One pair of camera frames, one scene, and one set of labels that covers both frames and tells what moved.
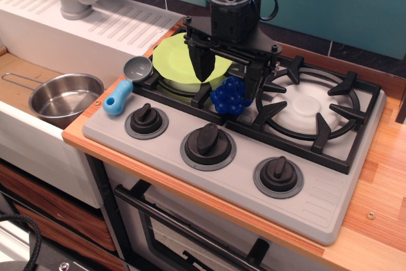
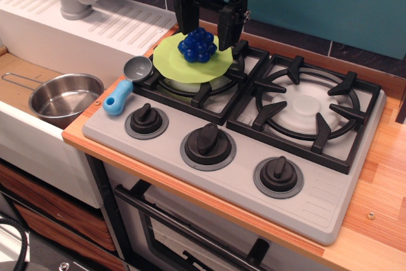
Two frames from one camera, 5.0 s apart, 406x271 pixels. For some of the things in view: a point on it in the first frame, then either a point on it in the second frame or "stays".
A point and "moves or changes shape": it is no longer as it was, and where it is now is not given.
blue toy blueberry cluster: (229, 98) moves or changes shape
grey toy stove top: (295, 153) stays
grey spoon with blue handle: (136, 69) stays
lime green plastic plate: (171, 60) stays
